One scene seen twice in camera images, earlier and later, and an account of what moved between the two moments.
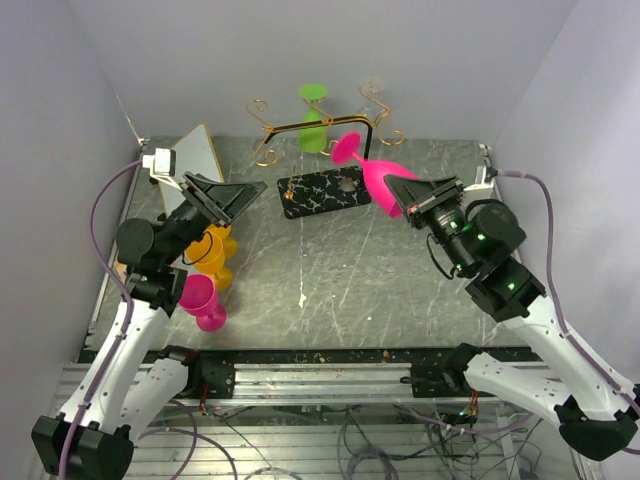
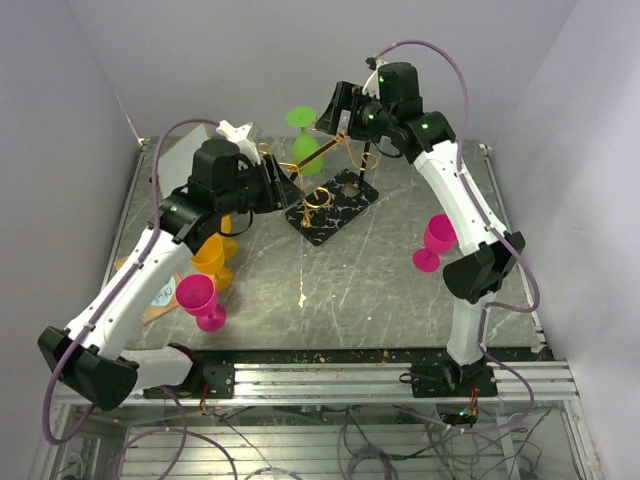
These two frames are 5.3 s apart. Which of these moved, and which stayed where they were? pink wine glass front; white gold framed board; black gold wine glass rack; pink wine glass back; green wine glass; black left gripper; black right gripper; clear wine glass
Moved: black gold wine glass rack; green wine glass; pink wine glass back; clear wine glass; black right gripper; black left gripper
Stayed: white gold framed board; pink wine glass front
